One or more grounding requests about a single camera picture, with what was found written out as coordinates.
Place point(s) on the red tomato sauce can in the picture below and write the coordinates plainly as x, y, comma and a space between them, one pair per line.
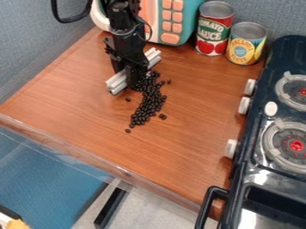
213, 29

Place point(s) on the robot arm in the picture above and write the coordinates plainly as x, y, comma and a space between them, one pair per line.
120, 15

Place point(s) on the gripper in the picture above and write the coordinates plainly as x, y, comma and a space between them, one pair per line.
128, 50

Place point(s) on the grey metal bar tool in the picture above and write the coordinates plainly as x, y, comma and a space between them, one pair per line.
119, 80

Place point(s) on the pile of black bits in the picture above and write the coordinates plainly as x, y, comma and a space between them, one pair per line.
149, 100

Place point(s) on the yellow pineapple can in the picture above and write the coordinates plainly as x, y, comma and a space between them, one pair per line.
245, 44

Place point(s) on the toy microwave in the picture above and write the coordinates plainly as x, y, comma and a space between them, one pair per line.
167, 18

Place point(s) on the toy stove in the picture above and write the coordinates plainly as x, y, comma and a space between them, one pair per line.
271, 134

